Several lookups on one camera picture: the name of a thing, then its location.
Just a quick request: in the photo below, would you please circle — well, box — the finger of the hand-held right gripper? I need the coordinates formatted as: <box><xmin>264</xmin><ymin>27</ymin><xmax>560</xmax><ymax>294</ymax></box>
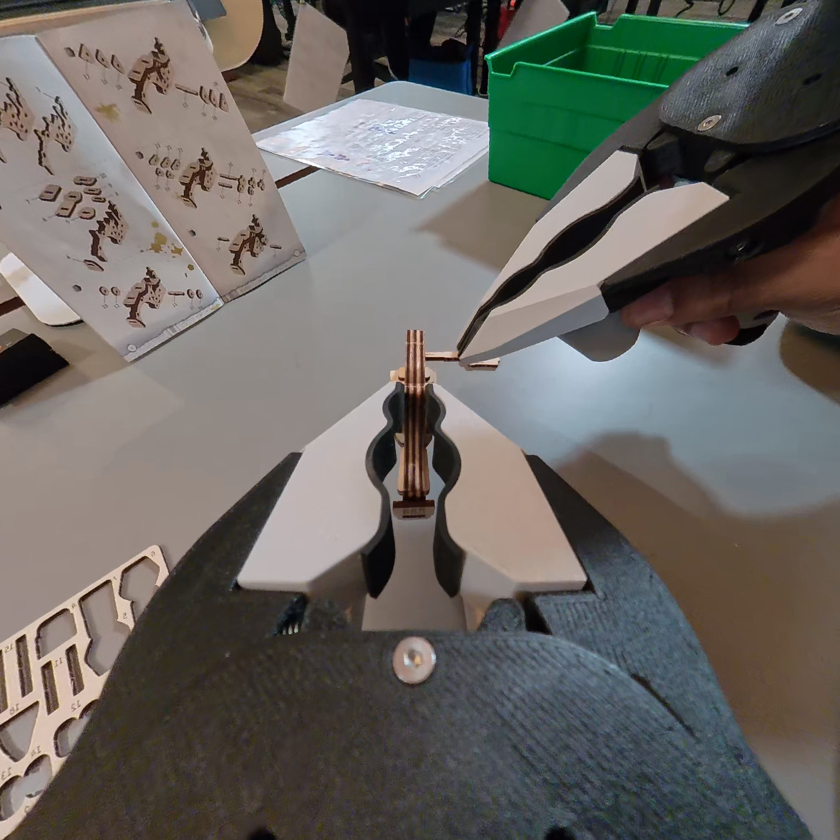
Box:
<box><xmin>456</xmin><ymin>147</ymin><xmax>648</xmax><ymax>352</ymax></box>
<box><xmin>457</xmin><ymin>182</ymin><xmax>731</xmax><ymax>368</ymax></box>

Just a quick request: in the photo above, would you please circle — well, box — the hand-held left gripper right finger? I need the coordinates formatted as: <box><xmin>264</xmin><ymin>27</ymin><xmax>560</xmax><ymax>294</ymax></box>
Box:
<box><xmin>427</xmin><ymin>384</ymin><xmax>588</xmax><ymax>631</ymax></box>

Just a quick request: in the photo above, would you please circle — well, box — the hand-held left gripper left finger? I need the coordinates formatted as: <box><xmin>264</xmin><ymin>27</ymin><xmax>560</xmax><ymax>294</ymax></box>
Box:
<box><xmin>236</xmin><ymin>381</ymin><xmax>401</xmax><ymax>631</ymax></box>

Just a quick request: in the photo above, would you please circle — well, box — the layered wooden puzzle model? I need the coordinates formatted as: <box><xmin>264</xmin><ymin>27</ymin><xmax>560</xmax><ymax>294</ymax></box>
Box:
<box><xmin>390</xmin><ymin>328</ymin><xmax>460</xmax><ymax>522</ymax></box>

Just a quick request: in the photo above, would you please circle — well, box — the grey desk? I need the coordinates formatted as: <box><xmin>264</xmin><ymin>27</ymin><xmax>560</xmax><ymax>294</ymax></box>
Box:
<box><xmin>0</xmin><ymin>82</ymin><xmax>840</xmax><ymax>840</ymax></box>

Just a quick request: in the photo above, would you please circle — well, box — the person's right hand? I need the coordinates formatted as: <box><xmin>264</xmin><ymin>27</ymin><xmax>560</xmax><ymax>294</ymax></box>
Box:
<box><xmin>619</xmin><ymin>193</ymin><xmax>840</xmax><ymax>347</ymax></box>

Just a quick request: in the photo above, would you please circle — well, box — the green plastic bin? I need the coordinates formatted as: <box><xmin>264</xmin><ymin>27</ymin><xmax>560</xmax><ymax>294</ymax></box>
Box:
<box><xmin>486</xmin><ymin>12</ymin><xmax>749</xmax><ymax>201</ymax></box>

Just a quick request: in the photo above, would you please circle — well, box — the wooden cut-out puzzle sheet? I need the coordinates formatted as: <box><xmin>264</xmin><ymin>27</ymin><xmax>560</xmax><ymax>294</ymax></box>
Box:
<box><xmin>0</xmin><ymin>545</ymin><xmax>170</xmax><ymax>824</ymax></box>

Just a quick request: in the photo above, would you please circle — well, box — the paper sheet in plastic sleeve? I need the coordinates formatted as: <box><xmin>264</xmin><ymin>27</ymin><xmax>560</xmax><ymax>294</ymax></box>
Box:
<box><xmin>252</xmin><ymin>98</ymin><xmax>490</xmax><ymax>198</ymax></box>

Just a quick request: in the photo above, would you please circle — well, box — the white card sheet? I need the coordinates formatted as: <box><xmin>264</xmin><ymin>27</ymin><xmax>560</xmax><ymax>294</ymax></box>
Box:
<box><xmin>283</xmin><ymin>3</ymin><xmax>349</xmax><ymax>112</ymax></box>

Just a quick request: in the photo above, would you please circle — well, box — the small black box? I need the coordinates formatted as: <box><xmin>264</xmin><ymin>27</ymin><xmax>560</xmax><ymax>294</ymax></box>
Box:
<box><xmin>0</xmin><ymin>331</ymin><xmax>70</xmax><ymax>408</ymax></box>

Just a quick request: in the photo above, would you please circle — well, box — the puzzle instruction booklet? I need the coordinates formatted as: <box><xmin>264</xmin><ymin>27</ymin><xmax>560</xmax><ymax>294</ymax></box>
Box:
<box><xmin>0</xmin><ymin>33</ymin><xmax>308</xmax><ymax>363</ymax></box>

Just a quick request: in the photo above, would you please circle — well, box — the white stand base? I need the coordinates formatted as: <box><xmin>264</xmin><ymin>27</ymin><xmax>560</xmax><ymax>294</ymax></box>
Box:
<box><xmin>0</xmin><ymin>252</ymin><xmax>83</xmax><ymax>327</ymax></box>

